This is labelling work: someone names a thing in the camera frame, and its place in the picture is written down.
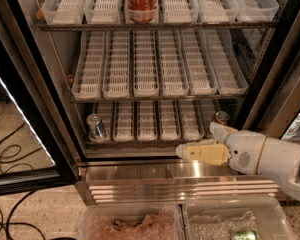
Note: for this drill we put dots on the orange soda can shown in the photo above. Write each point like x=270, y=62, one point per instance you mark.
x=222, y=117

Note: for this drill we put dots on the middle wire shelf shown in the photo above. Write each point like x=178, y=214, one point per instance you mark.
x=157, y=98

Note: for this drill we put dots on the red cola can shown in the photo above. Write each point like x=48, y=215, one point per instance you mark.
x=140, y=11

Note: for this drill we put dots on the wire shelf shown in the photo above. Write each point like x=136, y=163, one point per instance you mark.
x=153, y=26
x=140, y=144
x=157, y=98

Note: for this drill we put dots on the left clear plastic bin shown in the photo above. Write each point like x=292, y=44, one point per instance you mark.
x=137, y=221

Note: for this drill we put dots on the open fridge glass door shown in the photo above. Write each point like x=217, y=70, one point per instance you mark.
x=33, y=153

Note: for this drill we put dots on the green can in bin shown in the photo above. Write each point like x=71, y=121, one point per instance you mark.
x=244, y=235

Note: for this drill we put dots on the clear plastic bin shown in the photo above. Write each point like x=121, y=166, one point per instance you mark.
x=137, y=221
x=216, y=218

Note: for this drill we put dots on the right clear plastic bin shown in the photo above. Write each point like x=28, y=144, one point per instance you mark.
x=216, y=218

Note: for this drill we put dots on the right fridge glass door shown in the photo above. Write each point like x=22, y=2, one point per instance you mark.
x=278, y=102

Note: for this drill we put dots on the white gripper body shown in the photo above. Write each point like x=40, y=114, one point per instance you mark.
x=244, y=149

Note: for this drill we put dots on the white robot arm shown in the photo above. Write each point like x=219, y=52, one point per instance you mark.
x=279, y=162

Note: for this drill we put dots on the blue silver can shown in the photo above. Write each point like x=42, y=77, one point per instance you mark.
x=97, y=131

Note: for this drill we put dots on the steel fridge base grille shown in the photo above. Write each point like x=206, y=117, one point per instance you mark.
x=169, y=180

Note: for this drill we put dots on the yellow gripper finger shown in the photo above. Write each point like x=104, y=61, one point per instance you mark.
x=211, y=154
x=220, y=132

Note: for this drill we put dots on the top wire shelf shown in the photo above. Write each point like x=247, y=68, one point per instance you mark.
x=153, y=26

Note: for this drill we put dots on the bottom wire shelf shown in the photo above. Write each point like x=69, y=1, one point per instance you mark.
x=140, y=144

